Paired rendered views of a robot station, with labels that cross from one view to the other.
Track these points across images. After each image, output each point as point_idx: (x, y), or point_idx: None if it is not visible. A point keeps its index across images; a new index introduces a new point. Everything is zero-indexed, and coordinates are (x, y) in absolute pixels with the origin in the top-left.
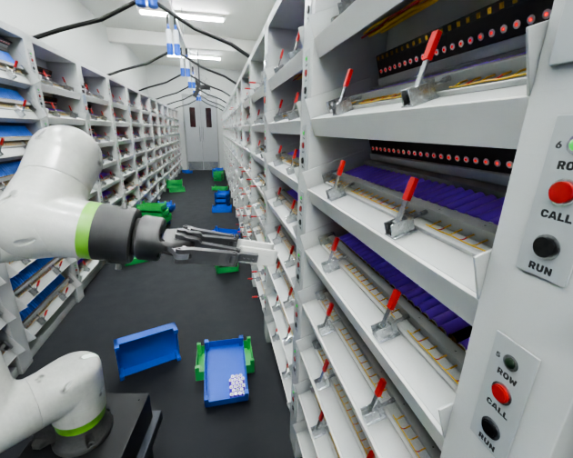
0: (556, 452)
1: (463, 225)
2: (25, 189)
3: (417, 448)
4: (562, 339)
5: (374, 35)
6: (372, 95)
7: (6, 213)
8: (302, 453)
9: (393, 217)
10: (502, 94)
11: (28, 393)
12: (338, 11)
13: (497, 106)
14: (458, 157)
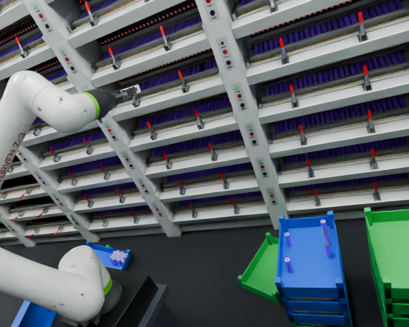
0: (237, 50)
1: (184, 32)
2: (61, 93)
3: (217, 117)
4: (225, 28)
5: None
6: (105, 10)
7: (71, 102)
8: (182, 220)
9: (158, 49)
10: None
11: (81, 268)
12: None
13: None
14: (156, 19)
